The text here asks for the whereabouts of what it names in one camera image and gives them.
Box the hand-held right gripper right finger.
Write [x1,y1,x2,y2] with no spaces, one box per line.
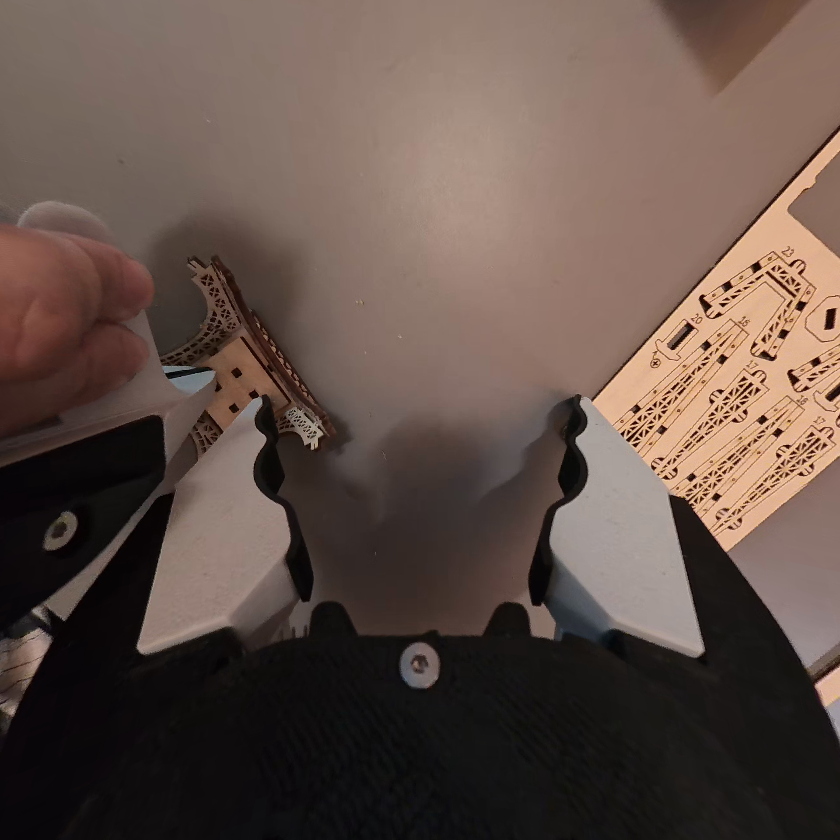
[529,394,707,660]

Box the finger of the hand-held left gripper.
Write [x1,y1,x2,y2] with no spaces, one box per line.
[0,202,166,462]
[163,366,219,489]

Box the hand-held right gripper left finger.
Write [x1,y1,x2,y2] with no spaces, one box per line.
[136,394,315,656]

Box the wooden tower base model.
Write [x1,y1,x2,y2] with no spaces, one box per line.
[159,255,337,470]

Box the grey desk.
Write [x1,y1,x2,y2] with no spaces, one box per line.
[0,0,840,683]

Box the person's left hand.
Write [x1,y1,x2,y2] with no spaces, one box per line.
[0,223,157,441]

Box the wooden sheet with tower parts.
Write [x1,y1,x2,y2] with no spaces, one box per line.
[592,128,840,551]

